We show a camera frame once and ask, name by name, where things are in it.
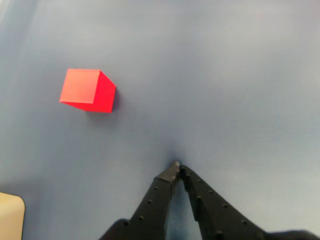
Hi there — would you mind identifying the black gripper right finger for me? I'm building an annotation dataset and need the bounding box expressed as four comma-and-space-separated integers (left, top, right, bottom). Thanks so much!
179, 166, 268, 240

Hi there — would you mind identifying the red cube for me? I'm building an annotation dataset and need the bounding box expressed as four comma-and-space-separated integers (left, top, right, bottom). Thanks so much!
59, 68, 117, 114

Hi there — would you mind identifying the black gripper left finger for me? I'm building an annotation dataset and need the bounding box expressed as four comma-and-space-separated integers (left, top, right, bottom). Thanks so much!
98, 161, 181, 240

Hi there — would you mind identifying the beige rounded box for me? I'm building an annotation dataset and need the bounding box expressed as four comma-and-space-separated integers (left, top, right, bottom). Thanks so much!
0, 191, 26, 240

